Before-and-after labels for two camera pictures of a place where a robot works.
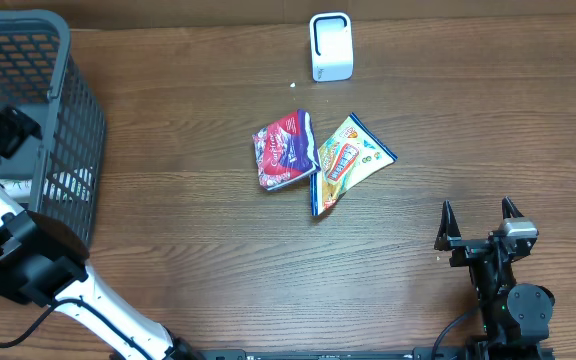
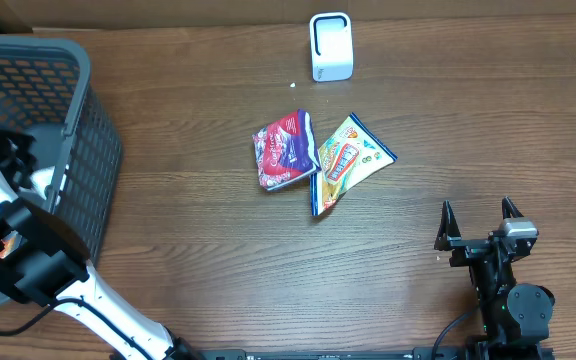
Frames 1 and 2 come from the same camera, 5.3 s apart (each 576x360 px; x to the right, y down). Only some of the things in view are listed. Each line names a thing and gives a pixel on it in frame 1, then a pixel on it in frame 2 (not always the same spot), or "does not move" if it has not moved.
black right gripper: x=466 y=249 does not move
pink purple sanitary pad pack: x=286 y=151 does not move
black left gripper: x=13 y=126 -> x=23 y=144
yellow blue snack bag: x=351 y=153 does not move
